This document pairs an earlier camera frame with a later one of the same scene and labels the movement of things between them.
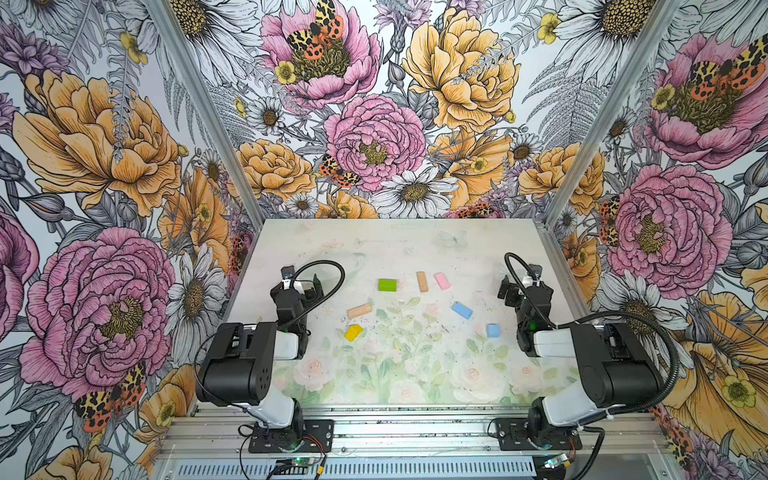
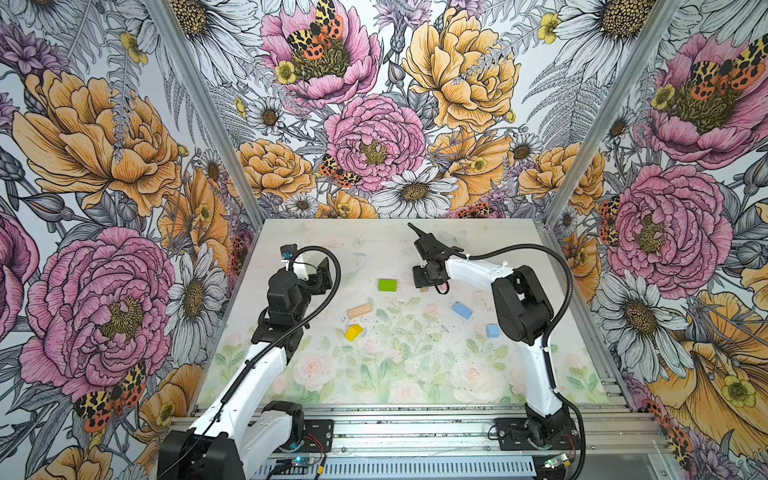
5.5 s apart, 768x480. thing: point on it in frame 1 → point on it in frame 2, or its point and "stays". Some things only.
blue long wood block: (463, 310) stays
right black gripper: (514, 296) → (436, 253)
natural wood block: (359, 311) stays
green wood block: (388, 285) stays
